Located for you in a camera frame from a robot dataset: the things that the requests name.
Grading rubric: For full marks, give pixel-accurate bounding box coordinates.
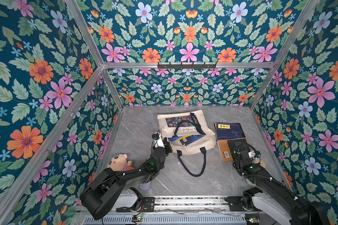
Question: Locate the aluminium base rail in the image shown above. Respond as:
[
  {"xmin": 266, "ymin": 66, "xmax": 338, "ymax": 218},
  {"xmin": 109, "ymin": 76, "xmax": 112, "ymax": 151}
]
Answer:
[{"xmin": 81, "ymin": 195, "xmax": 293, "ymax": 225}]

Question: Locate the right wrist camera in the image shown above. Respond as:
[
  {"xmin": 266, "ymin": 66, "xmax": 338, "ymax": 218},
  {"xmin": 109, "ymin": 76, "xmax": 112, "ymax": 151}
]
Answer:
[{"xmin": 248, "ymin": 151, "xmax": 257, "ymax": 158}]

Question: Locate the cream canvas tote bag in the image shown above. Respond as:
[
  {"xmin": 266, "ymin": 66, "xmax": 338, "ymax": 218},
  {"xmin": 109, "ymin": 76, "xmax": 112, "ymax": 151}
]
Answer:
[{"xmin": 157, "ymin": 110, "xmax": 217, "ymax": 177}]

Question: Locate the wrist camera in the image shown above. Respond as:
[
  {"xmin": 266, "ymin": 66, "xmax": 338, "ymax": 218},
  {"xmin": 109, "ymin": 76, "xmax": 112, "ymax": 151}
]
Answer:
[
  {"xmin": 248, "ymin": 151, "xmax": 257, "ymax": 158},
  {"xmin": 152, "ymin": 131, "xmax": 164, "ymax": 150}
]

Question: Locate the purple pouch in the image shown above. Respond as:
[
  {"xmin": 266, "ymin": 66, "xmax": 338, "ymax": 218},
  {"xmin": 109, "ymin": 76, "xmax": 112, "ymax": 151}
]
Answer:
[{"xmin": 140, "ymin": 182, "xmax": 151, "ymax": 191}]

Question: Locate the blue cover book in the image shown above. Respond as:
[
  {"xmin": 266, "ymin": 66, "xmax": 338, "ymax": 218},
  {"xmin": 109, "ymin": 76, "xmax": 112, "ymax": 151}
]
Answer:
[{"xmin": 179, "ymin": 135, "xmax": 204, "ymax": 146}]

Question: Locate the beige pouch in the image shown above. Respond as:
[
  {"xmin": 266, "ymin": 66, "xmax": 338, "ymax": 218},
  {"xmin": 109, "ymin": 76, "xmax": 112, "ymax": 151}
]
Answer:
[{"xmin": 247, "ymin": 158, "xmax": 266, "ymax": 187}]

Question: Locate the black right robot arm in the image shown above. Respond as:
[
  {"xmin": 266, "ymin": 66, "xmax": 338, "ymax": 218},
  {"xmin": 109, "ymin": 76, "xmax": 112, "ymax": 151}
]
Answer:
[{"xmin": 231, "ymin": 142, "xmax": 330, "ymax": 225}]

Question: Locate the yellow spine book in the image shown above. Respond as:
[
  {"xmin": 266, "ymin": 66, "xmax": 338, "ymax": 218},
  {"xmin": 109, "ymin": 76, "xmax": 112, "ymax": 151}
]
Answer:
[{"xmin": 169, "ymin": 136, "xmax": 184, "ymax": 142}]

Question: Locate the navy book yellow label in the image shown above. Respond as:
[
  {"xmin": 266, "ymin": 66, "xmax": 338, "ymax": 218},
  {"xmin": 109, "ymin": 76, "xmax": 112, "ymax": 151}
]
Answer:
[{"xmin": 215, "ymin": 122, "xmax": 246, "ymax": 140}]

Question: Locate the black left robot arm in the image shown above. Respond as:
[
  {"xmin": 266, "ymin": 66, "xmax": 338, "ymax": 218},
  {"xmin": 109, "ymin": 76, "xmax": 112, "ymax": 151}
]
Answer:
[{"xmin": 79, "ymin": 138, "xmax": 172, "ymax": 220}]

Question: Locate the plush doll toy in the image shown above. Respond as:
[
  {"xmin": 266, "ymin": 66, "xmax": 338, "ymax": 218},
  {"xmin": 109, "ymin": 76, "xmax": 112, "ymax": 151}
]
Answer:
[{"xmin": 107, "ymin": 154, "xmax": 134, "ymax": 172}]

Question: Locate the brown cover book barcode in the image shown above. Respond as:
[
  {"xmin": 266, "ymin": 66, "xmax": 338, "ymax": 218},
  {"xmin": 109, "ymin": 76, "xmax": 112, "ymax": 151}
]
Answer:
[{"xmin": 217, "ymin": 138, "xmax": 247, "ymax": 162}]

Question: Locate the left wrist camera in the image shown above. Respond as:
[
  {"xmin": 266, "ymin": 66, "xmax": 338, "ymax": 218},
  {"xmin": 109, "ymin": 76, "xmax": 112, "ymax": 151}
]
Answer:
[{"xmin": 152, "ymin": 131, "xmax": 164, "ymax": 150}]

